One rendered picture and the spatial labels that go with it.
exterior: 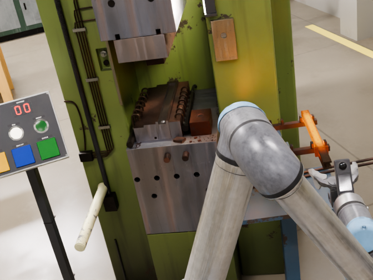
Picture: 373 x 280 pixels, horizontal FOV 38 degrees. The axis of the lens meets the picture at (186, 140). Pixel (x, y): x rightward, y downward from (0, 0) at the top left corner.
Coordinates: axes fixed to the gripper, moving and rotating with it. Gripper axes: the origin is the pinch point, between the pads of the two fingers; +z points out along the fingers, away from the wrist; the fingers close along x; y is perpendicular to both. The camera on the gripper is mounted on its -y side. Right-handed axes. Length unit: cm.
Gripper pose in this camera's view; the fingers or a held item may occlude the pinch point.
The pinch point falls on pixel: (331, 163)
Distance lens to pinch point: 185.2
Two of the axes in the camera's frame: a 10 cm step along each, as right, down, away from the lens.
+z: -0.1, -4.7, 8.8
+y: 1.9, 8.7, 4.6
